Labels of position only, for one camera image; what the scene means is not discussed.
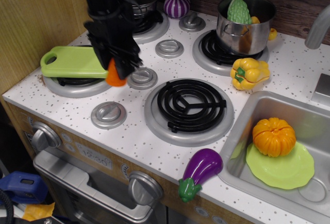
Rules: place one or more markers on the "upper middle silver knob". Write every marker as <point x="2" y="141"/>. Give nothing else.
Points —
<point x="169" y="48"/>

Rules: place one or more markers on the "purple white striped toy onion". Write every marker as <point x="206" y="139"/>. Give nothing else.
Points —
<point x="176" y="8"/>

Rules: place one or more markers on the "silver faucet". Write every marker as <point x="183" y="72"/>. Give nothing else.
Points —
<point x="318" y="30"/>

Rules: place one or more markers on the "left oven dial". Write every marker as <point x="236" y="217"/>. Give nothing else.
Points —
<point x="44" y="137"/>

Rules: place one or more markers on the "oven dial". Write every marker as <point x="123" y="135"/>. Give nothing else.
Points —
<point x="44" y="137"/>
<point x="143" y="189"/>

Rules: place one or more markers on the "orange toy pumpkin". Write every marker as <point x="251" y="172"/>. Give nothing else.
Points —
<point x="274" y="137"/>

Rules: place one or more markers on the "green plastic cutting board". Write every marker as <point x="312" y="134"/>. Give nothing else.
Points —
<point x="72" y="62"/>

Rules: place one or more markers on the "green toy bitter gourd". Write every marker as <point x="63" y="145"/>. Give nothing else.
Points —
<point x="238" y="12"/>

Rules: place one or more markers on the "blue device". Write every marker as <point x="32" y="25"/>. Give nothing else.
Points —
<point x="23" y="187"/>

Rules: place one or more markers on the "back left stove burner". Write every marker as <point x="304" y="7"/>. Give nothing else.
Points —
<point x="157" y="30"/>

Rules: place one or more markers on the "front silver stove knob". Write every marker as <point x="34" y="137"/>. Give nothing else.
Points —
<point x="108" y="115"/>

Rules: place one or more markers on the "yellow toy bell pepper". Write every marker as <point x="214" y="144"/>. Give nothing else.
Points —
<point x="246" y="73"/>

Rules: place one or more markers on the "orange toy carrot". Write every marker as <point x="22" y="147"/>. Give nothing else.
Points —
<point x="113" y="78"/>

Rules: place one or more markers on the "front right stove burner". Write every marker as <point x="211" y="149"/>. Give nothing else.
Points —
<point x="189" y="112"/>

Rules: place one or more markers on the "front left stove burner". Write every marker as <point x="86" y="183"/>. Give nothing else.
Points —
<point x="76" y="87"/>

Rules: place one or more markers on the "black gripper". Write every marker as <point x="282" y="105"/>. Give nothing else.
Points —
<point x="111" y="36"/>

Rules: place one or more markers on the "silver pot with green vegetable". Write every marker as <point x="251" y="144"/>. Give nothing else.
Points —
<point x="245" y="39"/>

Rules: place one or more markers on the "yellow cloth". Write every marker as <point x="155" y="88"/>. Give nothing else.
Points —
<point x="38" y="211"/>

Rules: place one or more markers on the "light green plastic plate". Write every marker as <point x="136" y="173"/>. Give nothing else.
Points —
<point x="288" y="172"/>

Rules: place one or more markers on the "middle silver stove knob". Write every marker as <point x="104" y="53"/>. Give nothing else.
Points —
<point x="142" y="78"/>

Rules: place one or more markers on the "right oven dial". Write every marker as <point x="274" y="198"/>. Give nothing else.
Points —
<point x="143" y="189"/>

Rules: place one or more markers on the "silver toy sink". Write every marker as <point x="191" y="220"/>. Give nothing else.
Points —
<point x="311" y="125"/>

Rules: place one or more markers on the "stove burner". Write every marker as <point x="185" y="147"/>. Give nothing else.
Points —
<point x="76" y="87"/>
<point x="211" y="57"/>
<point x="189" y="112"/>
<point x="157" y="30"/>

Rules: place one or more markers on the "back silver stove knob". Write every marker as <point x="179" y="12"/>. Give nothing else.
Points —
<point x="192" y="23"/>

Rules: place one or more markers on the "yellow toy behind pot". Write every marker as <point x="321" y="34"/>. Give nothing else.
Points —
<point x="272" y="34"/>

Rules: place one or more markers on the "purple toy eggplant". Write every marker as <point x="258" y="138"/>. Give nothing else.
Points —
<point x="204" y="164"/>

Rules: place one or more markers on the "silver oven door handle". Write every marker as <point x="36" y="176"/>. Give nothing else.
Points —
<point x="90" y="196"/>

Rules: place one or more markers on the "back right stove burner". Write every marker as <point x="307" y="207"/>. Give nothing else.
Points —
<point x="211" y="57"/>

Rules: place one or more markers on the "silver stove knob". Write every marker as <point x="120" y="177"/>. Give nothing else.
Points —
<point x="108" y="115"/>
<point x="142" y="78"/>
<point x="192" y="23"/>

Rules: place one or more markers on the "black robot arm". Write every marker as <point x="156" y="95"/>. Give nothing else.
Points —
<point x="109" y="6"/>

